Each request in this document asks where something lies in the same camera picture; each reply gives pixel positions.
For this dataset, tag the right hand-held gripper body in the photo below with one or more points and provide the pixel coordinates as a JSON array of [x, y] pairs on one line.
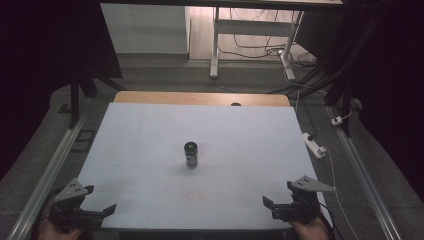
[[301, 208]]

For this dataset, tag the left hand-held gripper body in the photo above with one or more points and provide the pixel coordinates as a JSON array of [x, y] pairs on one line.
[[68, 206]]

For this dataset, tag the small dark jar black lid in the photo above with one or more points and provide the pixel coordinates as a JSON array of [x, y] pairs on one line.
[[191, 156]]

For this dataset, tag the person's right hand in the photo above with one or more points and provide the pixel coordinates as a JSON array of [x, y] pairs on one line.
[[310, 231]]

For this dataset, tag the person's left hand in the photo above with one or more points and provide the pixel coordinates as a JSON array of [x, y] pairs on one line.
[[56, 234]]

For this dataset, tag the white power strip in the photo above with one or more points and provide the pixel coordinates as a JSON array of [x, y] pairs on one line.
[[313, 145]]

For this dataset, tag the small white adapter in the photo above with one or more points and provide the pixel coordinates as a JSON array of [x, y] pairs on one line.
[[336, 121]]

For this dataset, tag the black metal stand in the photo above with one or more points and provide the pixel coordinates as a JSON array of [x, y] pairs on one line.
[[346, 100], [74, 100]]

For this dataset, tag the white table cover sheet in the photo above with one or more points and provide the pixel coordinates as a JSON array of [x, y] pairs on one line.
[[200, 126]]

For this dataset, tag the dark curtain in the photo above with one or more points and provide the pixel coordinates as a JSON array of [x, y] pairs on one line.
[[400, 83], [33, 66]]

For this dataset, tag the white-framed desk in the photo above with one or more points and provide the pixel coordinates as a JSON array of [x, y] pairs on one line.
[[250, 27]]

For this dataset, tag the white cabinet panel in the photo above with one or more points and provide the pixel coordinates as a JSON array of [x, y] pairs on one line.
[[143, 30]]

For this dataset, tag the aluminium rail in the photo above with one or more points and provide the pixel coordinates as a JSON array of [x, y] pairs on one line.
[[366, 193], [50, 180]]

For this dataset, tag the white table frame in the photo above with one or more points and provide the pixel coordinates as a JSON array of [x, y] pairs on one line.
[[246, 56]]

